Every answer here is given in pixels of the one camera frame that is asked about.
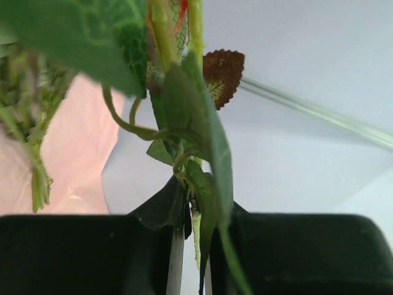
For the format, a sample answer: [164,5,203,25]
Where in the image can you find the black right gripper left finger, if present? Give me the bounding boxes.
[1,177,191,294]

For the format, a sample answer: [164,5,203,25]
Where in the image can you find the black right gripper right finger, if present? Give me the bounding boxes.
[208,201,393,295]

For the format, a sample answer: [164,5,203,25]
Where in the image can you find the purple pink wrapping paper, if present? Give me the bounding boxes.
[1,74,119,215]

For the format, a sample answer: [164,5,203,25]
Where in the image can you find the rose bouquet flowers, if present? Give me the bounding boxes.
[1,42,76,212]

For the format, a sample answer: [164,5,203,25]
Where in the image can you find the single green flower stem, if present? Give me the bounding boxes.
[1,0,252,294]

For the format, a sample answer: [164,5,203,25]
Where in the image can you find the aluminium frame post right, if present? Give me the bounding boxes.
[240,77,392,151]

